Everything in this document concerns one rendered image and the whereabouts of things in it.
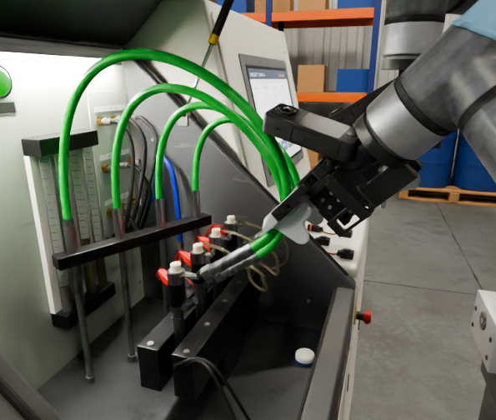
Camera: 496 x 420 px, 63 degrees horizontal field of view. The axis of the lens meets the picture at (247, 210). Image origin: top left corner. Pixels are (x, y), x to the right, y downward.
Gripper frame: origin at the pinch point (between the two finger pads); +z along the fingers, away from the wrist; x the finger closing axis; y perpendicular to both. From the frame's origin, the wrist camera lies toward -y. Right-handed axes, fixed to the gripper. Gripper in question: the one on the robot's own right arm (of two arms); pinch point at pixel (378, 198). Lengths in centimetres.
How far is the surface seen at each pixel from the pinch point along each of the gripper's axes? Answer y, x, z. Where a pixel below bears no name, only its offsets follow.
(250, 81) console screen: -34, 40, -17
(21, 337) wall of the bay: -57, -18, 26
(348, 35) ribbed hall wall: -73, 628, -82
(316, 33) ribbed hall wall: -122, 626, -86
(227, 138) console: -33.9, 23.1, -4.6
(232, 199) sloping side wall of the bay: -31.3, 19.1, 8.4
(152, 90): -35.4, -4.7, -15.8
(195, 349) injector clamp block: -24.8, -14.8, 22.8
